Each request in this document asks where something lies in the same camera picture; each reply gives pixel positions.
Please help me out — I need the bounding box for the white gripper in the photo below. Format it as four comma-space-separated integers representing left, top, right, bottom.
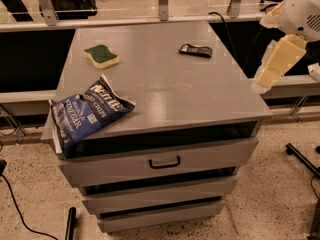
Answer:
251, 0, 320, 94

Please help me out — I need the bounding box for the dark rxbar chocolate wrapper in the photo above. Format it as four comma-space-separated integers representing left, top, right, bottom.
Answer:
179, 43, 213, 58

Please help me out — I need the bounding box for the black bar right floor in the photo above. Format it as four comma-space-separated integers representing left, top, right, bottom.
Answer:
286, 143, 320, 179

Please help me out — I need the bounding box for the grey drawer cabinet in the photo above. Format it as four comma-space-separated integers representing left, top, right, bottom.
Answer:
56, 22, 271, 220

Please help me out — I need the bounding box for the green yellow sponge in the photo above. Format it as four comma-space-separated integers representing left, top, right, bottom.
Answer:
84, 44, 119, 69

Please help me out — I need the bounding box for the middle grey drawer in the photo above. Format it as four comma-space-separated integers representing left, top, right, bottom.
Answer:
82, 175, 238, 215

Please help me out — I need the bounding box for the grey drawer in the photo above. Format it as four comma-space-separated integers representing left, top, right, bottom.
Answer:
82, 175, 238, 215
98, 200, 223, 233

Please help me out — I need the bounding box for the blue kettle chips bag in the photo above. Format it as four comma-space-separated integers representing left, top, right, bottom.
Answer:
49, 74, 136, 151

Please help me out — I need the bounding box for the bottom grey drawer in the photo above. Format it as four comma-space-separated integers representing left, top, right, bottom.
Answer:
98, 200, 223, 233

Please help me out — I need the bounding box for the black chair leg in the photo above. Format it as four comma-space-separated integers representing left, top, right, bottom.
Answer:
65, 207, 76, 240

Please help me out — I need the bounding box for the right metal railing bracket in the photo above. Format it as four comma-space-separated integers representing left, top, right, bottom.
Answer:
227, 0, 242, 18

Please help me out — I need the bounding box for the metal railing bracket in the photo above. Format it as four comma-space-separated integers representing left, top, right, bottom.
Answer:
227, 0, 242, 18
38, 0, 58, 26
158, 0, 169, 21

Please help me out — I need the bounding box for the black cable behind cabinet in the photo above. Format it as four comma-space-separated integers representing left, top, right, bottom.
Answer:
208, 11, 264, 70

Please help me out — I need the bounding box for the middle metal railing bracket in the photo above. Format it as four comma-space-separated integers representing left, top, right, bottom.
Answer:
158, 0, 169, 21

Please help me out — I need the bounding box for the top drawer with black handle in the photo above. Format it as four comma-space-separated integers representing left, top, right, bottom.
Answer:
58, 137, 258, 187

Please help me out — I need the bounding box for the left metal railing bracket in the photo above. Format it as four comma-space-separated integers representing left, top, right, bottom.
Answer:
38, 0, 58, 26

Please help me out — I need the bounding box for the black floor cable left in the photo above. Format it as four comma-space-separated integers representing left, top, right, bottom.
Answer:
0, 159, 59, 240

